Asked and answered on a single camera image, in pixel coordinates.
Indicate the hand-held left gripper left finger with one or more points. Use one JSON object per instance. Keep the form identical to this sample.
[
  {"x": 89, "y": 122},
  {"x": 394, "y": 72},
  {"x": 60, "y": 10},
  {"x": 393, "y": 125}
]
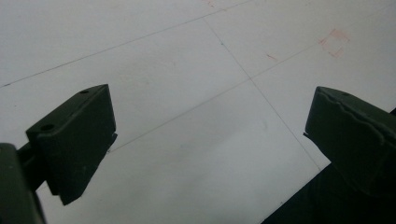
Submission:
[{"x": 76, "y": 144}]

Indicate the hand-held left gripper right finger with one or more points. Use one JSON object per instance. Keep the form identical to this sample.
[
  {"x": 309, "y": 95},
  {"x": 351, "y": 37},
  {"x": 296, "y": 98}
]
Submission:
[{"x": 351, "y": 137}]

